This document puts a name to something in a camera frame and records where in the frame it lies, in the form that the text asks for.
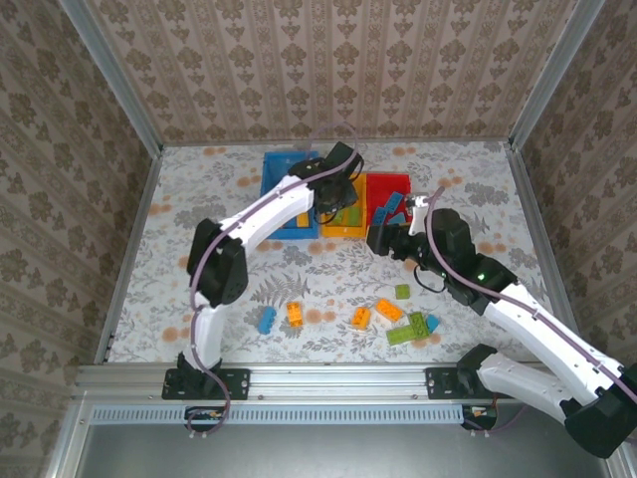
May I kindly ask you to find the grey metal panel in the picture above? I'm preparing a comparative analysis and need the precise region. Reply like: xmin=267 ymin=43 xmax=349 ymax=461
xmin=79 ymin=423 xmax=618 ymax=478

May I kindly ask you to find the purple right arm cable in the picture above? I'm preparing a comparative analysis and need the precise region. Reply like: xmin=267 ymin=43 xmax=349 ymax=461
xmin=426 ymin=187 xmax=637 ymax=440

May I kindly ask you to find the floral table cover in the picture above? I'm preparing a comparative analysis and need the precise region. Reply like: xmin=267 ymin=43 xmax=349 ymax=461
xmin=106 ymin=142 xmax=571 ymax=364

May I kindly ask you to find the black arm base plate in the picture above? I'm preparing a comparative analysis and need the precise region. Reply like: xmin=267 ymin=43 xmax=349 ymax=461
xmin=161 ymin=366 xmax=251 ymax=401
xmin=425 ymin=366 xmax=502 ymax=401

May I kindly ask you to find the aluminium table side rail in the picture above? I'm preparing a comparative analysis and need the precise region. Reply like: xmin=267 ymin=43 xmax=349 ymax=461
xmin=93 ymin=146 xmax=164 ymax=364
xmin=505 ymin=141 xmax=582 ymax=360

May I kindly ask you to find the aluminium frame post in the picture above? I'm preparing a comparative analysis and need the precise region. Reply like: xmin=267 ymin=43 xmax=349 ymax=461
xmin=508 ymin=0 xmax=607 ymax=150
xmin=58 ymin=0 xmax=164 ymax=156

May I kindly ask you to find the red plastic bin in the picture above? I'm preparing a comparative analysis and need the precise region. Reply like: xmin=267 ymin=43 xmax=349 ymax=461
xmin=365 ymin=172 xmax=415 ymax=235

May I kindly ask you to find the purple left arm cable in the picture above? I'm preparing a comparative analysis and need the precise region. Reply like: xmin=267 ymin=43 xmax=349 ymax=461
xmin=186 ymin=121 xmax=362 ymax=442

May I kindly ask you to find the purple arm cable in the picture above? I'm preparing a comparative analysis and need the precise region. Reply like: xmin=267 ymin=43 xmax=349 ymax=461
xmin=186 ymin=121 xmax=362 ymax=442
xmin=426 ymin=187 xmax=637 ymax=440

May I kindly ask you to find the aluminium table end rail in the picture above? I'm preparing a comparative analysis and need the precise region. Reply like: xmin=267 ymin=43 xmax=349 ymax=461
xmin=161 ymin=138 xmax=512 ymax=149

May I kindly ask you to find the aluminium mounting rail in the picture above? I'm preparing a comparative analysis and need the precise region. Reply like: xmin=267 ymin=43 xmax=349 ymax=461
xmin=74 ymin=361 xmax=504 ymax=399

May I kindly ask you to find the grey slotted cable duct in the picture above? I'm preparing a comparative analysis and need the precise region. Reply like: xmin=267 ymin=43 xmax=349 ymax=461
xmin=92 ymin=403 xmax=467 ymax=426

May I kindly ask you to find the blue plastic bin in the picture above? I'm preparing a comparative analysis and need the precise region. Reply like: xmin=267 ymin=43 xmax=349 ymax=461
xmin=260 ymin=151 xmax=319 ymax=241

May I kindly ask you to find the yellow plastic bin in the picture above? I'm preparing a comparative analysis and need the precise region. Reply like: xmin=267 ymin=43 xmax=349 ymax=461
xmin=320 ymin=171 xmax=369 ymax=239

